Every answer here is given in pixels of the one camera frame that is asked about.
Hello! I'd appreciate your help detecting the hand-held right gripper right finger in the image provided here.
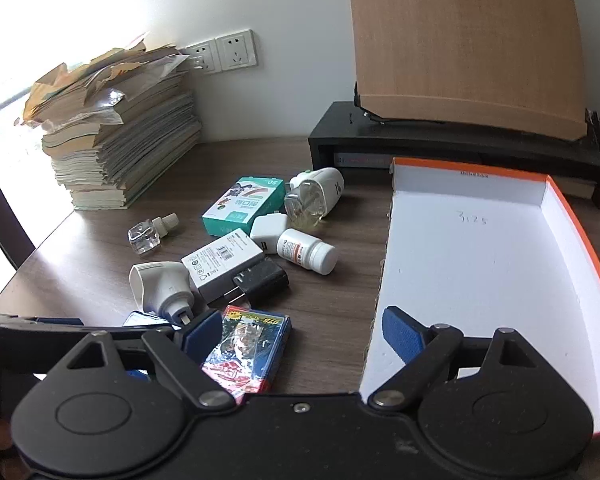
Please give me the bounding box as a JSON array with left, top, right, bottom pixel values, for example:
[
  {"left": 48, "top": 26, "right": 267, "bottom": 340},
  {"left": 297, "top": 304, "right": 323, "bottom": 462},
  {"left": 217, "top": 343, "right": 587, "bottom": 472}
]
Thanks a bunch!
[{"left": 366, "top": 305, "right": 547, "bottom": 409}]

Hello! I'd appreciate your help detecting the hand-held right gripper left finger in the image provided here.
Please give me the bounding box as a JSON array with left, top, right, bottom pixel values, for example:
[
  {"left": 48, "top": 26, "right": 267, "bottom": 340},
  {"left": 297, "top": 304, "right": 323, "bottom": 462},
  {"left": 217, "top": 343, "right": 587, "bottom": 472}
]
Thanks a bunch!
[{"left": 55, "top": 309, "right": 237, "bottom": 409}]

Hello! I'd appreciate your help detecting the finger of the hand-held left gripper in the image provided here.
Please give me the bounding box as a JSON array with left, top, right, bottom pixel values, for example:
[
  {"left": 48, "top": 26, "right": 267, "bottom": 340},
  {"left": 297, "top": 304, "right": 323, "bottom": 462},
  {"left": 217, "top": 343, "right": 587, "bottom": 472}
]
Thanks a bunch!
[{"left": 0, "top": 314, "right": 177, "bottom": 346}]

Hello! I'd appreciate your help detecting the playing card box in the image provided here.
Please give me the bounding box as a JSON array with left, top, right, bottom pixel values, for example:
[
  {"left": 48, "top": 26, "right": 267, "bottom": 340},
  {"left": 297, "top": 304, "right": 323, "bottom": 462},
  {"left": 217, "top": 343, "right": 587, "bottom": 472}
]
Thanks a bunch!
[{"left": 201, "top": 305, "right": 292, "bottom": 406}]

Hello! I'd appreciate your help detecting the white adapter box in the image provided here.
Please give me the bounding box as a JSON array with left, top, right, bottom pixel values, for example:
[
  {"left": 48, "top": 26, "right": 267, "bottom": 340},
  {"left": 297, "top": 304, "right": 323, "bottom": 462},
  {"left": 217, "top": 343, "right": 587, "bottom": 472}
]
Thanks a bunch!
[{"left": 181, "top": 233, "right": 266, "bottom": 306}]

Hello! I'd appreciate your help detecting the black charger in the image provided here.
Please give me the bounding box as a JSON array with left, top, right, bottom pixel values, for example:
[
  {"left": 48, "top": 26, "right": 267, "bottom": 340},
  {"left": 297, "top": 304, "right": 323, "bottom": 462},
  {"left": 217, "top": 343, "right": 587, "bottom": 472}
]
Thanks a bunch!
[{"left": 228, "top": 256, "right": 291, "bottom": 308}]

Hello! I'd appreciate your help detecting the orange and white cardboard box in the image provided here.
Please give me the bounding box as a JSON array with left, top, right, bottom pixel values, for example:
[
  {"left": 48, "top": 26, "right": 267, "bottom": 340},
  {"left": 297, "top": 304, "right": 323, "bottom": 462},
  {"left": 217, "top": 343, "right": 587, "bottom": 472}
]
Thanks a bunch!
[{"left": 359, "top": 156, "right": 600, "bottom": 436}]

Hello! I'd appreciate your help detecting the small clear liquid bottle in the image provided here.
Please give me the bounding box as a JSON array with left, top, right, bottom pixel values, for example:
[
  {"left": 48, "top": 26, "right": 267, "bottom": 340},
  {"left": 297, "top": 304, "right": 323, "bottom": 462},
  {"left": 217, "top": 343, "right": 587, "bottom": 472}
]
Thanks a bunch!
[{"left": 128, "top": 213, "right": 180, "bottom": 255}]

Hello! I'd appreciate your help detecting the white cube charger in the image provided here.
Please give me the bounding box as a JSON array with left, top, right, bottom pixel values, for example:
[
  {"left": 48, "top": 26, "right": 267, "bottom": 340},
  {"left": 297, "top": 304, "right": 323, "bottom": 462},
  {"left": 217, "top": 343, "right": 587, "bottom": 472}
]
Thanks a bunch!
[{"left": 250, "top": 213, "right": 292, "bottom": 254}]

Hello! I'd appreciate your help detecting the white pill bottle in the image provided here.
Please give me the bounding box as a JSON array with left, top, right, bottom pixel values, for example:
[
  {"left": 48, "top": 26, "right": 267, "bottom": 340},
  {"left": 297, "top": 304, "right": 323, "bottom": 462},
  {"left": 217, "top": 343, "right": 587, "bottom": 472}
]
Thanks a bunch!
[{"left": 277, "top": 228, "right": 338, "bottom": 275}]

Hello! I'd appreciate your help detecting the green bandage box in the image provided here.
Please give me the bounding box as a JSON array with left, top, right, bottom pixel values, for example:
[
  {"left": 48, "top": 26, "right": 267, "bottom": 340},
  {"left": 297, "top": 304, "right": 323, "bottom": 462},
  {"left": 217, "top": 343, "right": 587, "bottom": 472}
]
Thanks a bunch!
[{"left": 202, "top": 176, "right": 287, "bottom": 237}]

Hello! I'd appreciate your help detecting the white plug-in heater with bottle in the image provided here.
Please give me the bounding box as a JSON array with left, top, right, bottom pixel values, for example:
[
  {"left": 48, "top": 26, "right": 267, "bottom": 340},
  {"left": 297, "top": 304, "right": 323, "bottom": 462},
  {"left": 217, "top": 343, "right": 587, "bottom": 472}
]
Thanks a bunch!
[{"left": 285, "top": 166, "right": 345, "bottom": 226}]

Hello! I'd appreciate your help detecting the stack of books and papers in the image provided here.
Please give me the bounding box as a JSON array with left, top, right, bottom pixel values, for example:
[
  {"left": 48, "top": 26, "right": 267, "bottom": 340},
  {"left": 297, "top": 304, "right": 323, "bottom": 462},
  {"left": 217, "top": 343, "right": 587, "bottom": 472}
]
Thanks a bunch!
[{"left": 15, "top": 32, "right": 203, "bottom": 211}]

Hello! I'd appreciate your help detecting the black monitor riser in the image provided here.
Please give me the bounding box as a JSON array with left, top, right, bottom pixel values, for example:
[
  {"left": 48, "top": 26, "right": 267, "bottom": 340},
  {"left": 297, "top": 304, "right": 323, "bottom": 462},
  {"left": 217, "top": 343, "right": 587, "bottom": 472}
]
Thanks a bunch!
[{"left": 308, "top": 101, "right": 600, "bottom": 210}]

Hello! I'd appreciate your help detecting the white wall socket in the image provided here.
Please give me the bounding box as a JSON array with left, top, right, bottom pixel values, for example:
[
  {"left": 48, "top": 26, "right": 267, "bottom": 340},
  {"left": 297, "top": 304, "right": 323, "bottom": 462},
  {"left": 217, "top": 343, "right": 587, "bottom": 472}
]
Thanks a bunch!
[
  {"left": 180, "top": 40, "right": 221, "bottom": 75},
  {"left": 215, "top": 29, "right": 257, "bottom": 72}
]

